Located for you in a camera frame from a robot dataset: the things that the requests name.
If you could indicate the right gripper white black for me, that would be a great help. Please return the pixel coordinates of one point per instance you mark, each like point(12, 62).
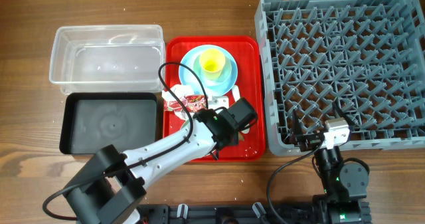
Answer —
point(309, 141)

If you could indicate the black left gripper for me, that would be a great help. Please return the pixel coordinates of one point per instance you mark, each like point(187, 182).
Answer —
point(234, 137)

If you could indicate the red snack wrapper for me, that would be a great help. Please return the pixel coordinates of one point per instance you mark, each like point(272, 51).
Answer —
point(192, 103)

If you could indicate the white paper napkin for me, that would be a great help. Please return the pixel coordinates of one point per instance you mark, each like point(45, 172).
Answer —
point(184, 90)

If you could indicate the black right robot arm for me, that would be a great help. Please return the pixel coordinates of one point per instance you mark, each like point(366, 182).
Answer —
point(344, 181)

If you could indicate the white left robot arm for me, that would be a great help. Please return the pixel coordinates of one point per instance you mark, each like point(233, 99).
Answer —
point(111, 184)

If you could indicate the grey dishwasher rack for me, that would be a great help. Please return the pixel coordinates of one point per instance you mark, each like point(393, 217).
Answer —
point(364, 56)

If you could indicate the white plastic spoon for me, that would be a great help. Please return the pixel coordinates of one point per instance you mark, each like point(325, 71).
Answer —
point(237, 96)

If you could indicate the small light blue bowl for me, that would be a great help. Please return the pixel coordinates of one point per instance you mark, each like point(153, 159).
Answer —
point(222, 79)

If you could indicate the light blue plate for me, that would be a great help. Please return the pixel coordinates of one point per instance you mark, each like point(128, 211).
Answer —
point(187, 78)

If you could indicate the yellow plastic cup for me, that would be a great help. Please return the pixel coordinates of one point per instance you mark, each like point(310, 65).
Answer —
point(212, 62)

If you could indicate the red plastic tray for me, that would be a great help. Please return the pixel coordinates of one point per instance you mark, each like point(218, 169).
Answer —
point(245, 52)

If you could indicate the black plastic bin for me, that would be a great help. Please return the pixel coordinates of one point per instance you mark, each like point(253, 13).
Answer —
point(94, 120)

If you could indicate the clear plastic bin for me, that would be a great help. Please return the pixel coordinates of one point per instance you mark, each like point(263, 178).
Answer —
point(108, 58)

